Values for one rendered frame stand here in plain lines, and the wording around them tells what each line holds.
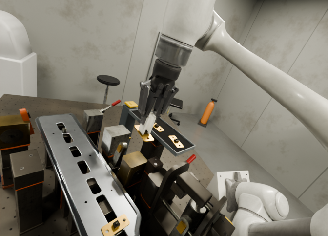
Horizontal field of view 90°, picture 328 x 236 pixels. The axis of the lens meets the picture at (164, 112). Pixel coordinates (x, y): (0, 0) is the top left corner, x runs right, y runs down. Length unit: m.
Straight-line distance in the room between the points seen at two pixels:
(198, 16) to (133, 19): 2.81
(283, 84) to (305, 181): 3.03
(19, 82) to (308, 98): 2.51
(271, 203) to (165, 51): 0.84
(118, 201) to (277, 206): 0.71
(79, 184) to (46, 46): 2.70
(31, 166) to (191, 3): 0.70
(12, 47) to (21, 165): 1.84
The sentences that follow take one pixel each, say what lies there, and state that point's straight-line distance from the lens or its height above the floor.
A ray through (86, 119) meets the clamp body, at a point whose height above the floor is 1.03.
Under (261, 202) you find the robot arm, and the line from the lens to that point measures 1.01.
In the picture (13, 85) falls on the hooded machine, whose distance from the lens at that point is 2.57.
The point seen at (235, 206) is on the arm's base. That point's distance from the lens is 1.17.
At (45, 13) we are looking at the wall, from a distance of 3.16.
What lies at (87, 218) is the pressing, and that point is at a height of 1.00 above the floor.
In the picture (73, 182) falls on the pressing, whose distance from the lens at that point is 0.73.
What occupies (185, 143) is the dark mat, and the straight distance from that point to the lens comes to 0.78.
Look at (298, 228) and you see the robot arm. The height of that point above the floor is 1.23.
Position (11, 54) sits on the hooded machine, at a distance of 2.49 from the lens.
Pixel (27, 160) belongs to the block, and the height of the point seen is 1.03.
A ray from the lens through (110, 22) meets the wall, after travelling 3.14.
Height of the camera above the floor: 1.56
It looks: 24 degrees down
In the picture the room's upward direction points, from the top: 19 degrees clockwise
